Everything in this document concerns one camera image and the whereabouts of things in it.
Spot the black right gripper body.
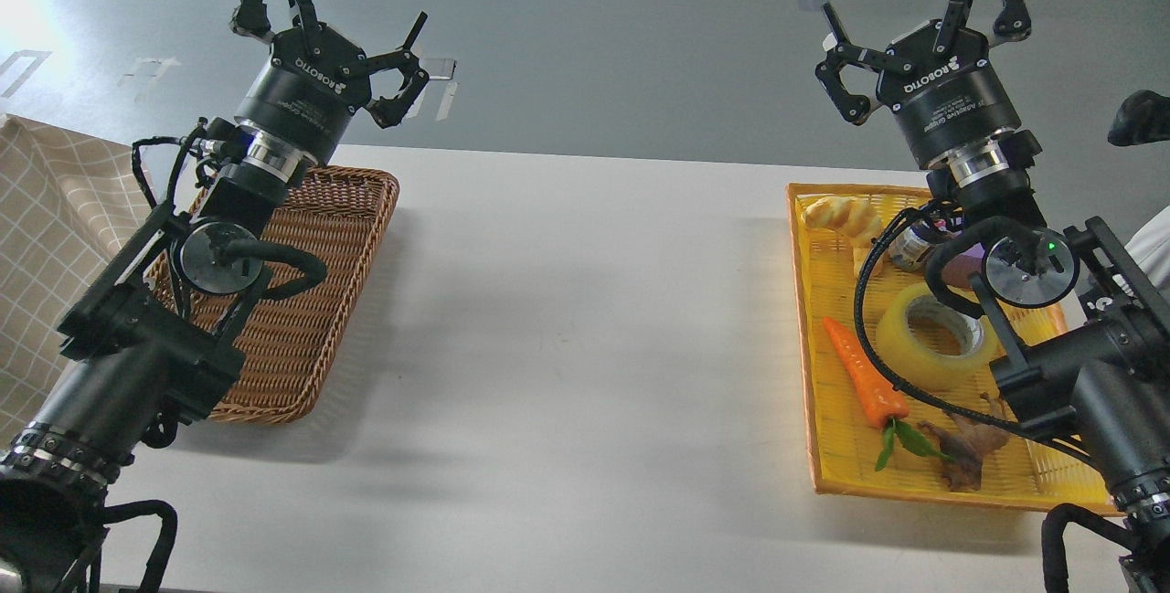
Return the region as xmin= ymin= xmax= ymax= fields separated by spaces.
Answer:
xmin=878 ymin=19 xmax=1021 ymax=171

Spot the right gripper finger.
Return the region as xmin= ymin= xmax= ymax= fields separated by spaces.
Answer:
xmin=932 ymin=0 xmax=1032 ymax=55
xmin=814 ymin=4 xmax=915 ymax=126

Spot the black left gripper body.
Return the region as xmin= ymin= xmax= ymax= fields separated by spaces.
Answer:
xmin=235 ymin=28 xmax=369 ymax=164

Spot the yellow tape roll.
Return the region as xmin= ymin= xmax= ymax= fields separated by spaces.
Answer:
xmin=874 ymin=283 xmax=999 ymax=392

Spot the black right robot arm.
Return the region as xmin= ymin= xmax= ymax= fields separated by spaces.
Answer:
xmin=815 ymin=0 xmax=1169 ymax=592

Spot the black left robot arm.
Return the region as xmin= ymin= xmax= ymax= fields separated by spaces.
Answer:
xmin=4 ymin=0 xmax=431 ymax=592

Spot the toy croissant bread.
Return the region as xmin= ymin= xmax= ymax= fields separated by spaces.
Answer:
xmin=801 ymin=195 xmax=886 ymax=280

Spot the brown wicker basket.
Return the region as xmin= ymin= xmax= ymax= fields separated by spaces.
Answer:
xmin=144 ymin=165 xmax=400 ymax=425

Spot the small dark jar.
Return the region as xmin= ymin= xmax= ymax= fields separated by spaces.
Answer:
xmin=888 ymin=219 xmax=954 ymax=273

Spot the black chair part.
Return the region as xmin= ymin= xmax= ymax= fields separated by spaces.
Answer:
xmin=1106 ymin=90 xmax=1169 ymax=147

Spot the purple foam block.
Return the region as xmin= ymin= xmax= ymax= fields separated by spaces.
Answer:
xmin=941 ymin=243 xmax=985 ymax=291

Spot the beige checkered cloth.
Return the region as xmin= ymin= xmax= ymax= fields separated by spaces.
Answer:
xmin=1 ymin=113 xmax=149 ymax=439

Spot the orange toy carrot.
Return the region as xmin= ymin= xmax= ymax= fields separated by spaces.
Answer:
xmin=823 ymin=317 xmax=951 ymax=471

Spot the yellow plastic tray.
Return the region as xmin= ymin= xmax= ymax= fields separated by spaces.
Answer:
xmin=787 ymin=184 xmax=1117 ymax=517

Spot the brown toy animal figure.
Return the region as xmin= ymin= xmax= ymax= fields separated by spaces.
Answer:
xmin=918 ymin=411 xmax=1012 ymax=492

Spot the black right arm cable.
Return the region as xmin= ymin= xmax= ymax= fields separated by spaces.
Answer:
xmin=854 ymin=209 xmax=1107 ymax=471

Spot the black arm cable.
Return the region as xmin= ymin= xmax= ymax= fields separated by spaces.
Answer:
xmin=854 ymin=209 xmax=1107 ymax=471
xmin=55 ymin=499 xmax=179 ymax=593

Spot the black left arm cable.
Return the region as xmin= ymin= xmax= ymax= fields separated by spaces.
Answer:
xmin=55 ymin=499 xmax=179 ymax=593

